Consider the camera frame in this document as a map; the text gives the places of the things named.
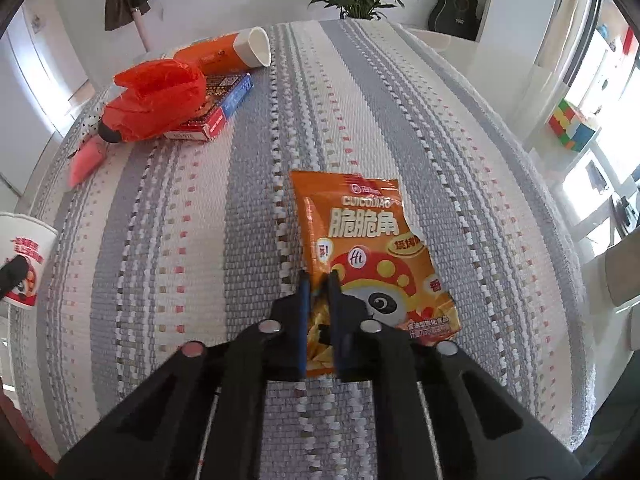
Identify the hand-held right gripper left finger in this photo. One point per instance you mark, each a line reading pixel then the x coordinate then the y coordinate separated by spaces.
pixel 300 325

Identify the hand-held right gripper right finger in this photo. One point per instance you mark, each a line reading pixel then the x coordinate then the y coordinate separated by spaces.
pixel 335 327

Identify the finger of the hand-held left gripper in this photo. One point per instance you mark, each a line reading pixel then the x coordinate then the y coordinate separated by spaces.
pixel 10 276

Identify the white paper cup red print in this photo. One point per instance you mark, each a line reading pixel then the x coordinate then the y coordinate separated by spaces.
pixel 41 240

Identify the orange snack packet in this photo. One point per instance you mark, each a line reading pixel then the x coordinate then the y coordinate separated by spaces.
pixel 360 220

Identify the striped woven table mat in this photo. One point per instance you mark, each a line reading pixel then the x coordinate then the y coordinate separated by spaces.
pixel 210 240

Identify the pink packet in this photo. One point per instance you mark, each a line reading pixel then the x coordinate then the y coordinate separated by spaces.
pixel 86 162

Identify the black round item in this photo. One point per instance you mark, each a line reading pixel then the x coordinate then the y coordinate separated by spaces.
pixel 108 134

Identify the polka dot cloth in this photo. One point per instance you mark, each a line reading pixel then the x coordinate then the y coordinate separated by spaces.
pixel 90 117

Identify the red plastic bag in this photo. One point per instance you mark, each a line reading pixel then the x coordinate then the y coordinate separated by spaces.
pixel 155 95

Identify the red and blue box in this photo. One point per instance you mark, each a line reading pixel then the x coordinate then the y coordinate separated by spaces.
pixel 225 100

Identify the orange cylinder can white lid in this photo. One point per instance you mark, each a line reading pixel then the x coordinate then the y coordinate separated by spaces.
pixel 225 52

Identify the beige cushioned seat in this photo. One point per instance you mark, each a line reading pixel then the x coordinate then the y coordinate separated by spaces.
pixel 622 285

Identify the colourful cube puzzle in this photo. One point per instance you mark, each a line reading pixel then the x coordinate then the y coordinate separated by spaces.
pixel 570 125

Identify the black guitar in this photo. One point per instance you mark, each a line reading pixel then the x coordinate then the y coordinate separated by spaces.
pixel 455 7

